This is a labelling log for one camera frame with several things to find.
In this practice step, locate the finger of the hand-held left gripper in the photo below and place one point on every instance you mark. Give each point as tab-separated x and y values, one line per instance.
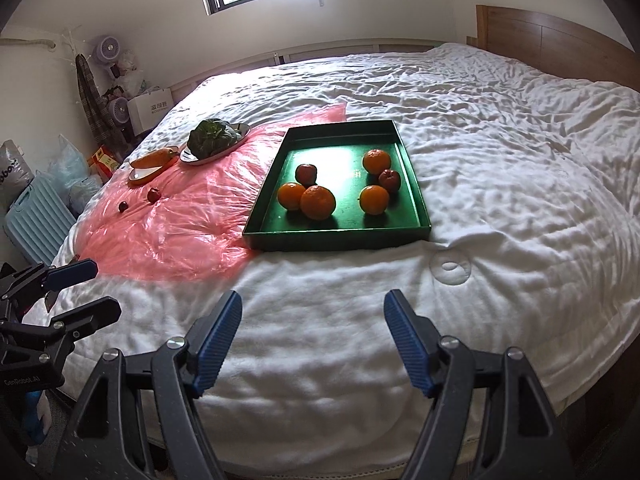
75	271
90	312

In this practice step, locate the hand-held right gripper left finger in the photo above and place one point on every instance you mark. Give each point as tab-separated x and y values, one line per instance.
217	345

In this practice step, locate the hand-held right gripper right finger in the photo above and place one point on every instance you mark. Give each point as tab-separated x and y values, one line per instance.
407	340

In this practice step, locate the orange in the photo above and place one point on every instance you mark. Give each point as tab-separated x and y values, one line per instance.
290	196
376	161
319	203
374	200

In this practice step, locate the green rectangular tray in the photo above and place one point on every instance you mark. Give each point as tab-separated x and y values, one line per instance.
340	140

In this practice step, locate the person's left hand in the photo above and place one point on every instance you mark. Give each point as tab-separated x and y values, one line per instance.
34	415

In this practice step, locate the light blue suitcase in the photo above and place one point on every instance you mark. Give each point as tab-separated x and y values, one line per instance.
35	220

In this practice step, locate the clear plastic bag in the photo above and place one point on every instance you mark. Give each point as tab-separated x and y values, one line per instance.
75	175

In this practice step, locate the white plate with brown rim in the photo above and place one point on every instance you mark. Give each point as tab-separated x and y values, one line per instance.
142	176

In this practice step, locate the pink plastic sheet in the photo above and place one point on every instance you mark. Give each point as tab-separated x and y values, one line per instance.
190	230

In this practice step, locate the grey printed bag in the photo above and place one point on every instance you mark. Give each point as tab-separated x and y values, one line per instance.
12	170

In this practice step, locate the carrot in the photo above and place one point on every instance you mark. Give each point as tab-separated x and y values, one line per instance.
152	158

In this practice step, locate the small grey fan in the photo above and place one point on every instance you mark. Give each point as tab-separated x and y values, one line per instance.
119	112

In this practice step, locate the plaid scarf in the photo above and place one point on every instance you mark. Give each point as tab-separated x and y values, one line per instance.
92	100

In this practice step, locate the white cardboard box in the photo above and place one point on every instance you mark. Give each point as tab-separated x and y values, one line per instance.
150	110

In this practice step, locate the green leafy vegetable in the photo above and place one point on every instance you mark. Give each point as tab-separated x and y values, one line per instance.
212	137

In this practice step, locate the white plastic bag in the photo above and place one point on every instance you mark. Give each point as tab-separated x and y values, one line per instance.
131	75

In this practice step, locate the white plate with dark rim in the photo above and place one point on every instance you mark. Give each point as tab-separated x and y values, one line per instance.
242	132

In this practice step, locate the purple and white fan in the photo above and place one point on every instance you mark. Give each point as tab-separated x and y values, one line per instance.
106	49

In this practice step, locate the wooden headboard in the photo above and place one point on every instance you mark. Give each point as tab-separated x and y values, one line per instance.
540	40

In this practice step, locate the white wall pipe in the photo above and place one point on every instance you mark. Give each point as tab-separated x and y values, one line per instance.
25	43

